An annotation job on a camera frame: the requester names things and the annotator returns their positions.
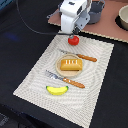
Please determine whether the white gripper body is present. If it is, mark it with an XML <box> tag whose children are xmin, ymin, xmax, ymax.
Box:
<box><xmin>60</xmin><ymin>0</ymin><xmax>92</xmax><ymax>34</ymax></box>

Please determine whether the large grey pot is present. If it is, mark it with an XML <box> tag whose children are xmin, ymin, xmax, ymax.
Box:
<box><xmin>89</xmin><ymin>0</ymin><xmax>105</xmax><ymax>24</ymax></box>

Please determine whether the red toy tomato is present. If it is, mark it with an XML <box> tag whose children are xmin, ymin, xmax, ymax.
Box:
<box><xmin>68</xmin><ymin>36</ymin><xmax>79</xmax><ymax>45</ymax></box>

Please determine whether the orange toy bread loaf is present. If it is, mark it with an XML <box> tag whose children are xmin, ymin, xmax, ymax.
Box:
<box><xmin>60</xmin><ymin>59</ymin><xmax>83</xmax><ymax>71</ymax></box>

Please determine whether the yellow toy banana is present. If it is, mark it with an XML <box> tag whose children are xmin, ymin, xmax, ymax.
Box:
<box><xmin>46</xmin><ymin>86</ymin><xmax>68</xmax><ymax>95</ymax></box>

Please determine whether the brown wooden board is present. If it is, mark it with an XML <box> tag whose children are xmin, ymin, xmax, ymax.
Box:
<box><xmin>48</xmin><ymin>1</ymin><xmax>128</xmax><ymax>42</ymax></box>

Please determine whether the beige bowl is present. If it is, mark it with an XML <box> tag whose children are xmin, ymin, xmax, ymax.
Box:
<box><xmin>119</xmin><ymin>5</ymin><xmax>128</xmax><ymax>30</ymax></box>

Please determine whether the round wooden plate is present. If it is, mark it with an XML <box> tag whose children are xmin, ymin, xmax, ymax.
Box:
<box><xmin>55</xmin><ymin>54</ymin><xmax>83</xmax><ymax>78</ymax></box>

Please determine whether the beige woven placemat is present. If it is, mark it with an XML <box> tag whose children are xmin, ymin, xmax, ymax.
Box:
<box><xmin>13</xmin><ymin>35</ymin><xmax>114</xmax><ymax>128</ymax></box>

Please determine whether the knife with orange handle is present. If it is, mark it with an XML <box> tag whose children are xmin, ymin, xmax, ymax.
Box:
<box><xmin>58</xmin><ymin>49</ymin><xmax>97</xmax><ymax>62</ymax></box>

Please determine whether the black cable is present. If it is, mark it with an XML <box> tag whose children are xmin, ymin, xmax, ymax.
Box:
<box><xmin>15</xmin><ymin>0</ymin><xmax>76</xmax><ymax>38</ymax></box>

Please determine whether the fork with orange handle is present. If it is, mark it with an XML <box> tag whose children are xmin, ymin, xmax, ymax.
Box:
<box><xmin>45</xmin><ymin>70</ymin><xmax>85</xmax><ymax>88</ymax></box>

